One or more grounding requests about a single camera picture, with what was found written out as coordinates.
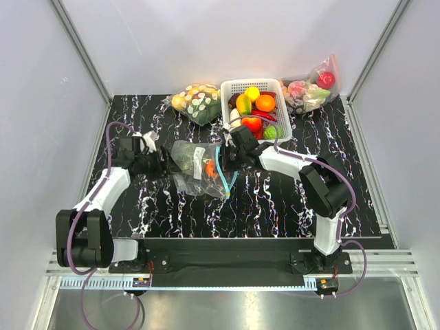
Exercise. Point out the pink-dotted clear food bag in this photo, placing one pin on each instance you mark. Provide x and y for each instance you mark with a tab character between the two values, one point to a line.
302	95

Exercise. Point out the white-dotted clear food bag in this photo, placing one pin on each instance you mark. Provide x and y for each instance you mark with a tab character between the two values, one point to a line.
200	103

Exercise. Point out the aluminium frame rail right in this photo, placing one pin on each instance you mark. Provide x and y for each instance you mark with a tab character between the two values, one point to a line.
395	98

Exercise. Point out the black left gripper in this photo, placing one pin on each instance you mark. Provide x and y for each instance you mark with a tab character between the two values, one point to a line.
164	168

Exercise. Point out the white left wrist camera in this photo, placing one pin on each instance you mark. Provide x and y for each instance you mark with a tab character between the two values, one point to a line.
147	144

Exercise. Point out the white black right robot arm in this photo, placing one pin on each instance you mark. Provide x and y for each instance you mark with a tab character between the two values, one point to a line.
328	192

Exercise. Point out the red fake chili pepper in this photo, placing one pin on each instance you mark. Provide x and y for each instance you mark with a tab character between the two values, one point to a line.
263	114

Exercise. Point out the red fake apple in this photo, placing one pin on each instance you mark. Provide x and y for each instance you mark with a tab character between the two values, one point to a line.
326	80

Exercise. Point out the aluminium frame rail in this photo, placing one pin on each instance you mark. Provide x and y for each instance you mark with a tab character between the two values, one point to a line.
55	274
395	98

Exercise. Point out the clear blue-zip food bag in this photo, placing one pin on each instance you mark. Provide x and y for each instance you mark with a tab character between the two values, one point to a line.
200	170

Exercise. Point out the white slotted cable duct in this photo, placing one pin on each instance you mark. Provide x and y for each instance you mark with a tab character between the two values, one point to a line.
159	283

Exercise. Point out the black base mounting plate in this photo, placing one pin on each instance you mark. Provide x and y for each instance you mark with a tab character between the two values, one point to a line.
244	260

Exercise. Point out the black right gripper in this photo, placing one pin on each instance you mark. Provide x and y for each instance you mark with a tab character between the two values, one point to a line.
227	165

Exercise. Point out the dark brown fake passionfruit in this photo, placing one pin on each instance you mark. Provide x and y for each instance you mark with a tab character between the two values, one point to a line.
233	101

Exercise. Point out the orange fake persimmon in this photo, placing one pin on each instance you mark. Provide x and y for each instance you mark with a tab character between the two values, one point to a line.
252	123

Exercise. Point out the aluminium frame rail left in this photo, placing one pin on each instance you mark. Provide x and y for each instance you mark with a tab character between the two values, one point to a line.
55	274

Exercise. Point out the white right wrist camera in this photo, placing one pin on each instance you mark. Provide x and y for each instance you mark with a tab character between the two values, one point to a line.
227	131

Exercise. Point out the green fake custard apple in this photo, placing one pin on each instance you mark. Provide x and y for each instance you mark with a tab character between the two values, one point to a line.
272	132

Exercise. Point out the red fake lobster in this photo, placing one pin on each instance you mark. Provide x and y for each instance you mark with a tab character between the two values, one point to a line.
268	93

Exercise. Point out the white perforated plastic basket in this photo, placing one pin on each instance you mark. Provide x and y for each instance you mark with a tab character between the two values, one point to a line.
230	87

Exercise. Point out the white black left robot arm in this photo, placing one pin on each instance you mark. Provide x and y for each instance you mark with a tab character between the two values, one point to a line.
83	237

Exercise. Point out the yellow fake pear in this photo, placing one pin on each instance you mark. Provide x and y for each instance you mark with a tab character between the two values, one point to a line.
252	92

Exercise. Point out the green netted fake melon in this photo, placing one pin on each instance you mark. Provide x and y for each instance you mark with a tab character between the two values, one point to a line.
187	156

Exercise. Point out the orange fake tomato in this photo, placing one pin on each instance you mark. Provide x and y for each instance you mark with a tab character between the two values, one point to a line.
211	169

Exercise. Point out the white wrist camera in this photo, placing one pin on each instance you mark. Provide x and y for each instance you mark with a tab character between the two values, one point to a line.
227	131
147	144

